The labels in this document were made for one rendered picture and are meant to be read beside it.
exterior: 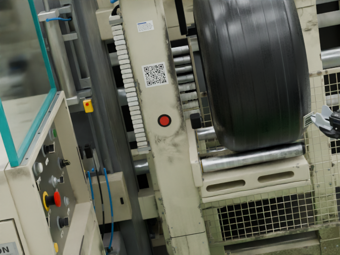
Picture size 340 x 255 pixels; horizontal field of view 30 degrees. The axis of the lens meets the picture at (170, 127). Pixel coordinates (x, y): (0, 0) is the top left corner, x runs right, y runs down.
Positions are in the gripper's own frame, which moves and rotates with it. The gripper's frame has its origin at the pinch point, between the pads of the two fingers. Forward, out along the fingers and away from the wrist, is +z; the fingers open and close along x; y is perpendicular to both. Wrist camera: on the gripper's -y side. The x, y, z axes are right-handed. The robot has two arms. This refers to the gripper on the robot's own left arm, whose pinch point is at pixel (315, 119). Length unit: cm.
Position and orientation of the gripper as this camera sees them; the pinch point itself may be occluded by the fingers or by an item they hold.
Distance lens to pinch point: 198.2
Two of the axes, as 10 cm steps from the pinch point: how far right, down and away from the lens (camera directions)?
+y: -3.4, -7.1, -6.1
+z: -6.8, -2.7, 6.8
